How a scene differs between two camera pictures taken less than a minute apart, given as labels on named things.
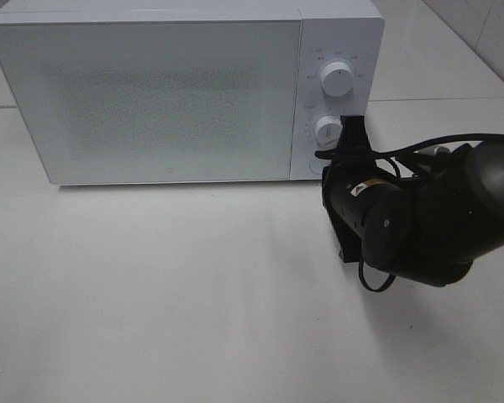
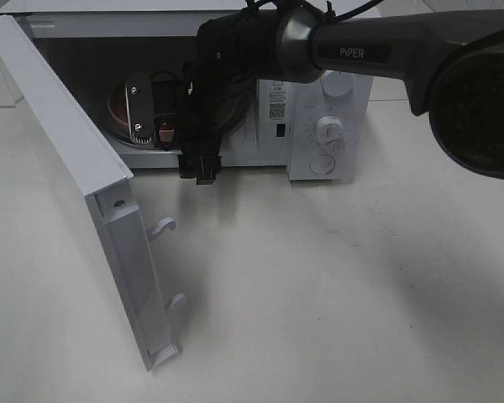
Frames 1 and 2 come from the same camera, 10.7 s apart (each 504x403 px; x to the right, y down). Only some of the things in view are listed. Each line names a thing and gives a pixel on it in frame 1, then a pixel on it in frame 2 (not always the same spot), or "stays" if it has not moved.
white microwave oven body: (145, 91) stays
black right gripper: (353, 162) to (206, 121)
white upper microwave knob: (338, 79) stays
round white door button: (317, 165) stays
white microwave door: (123, 102) to (91, 156)
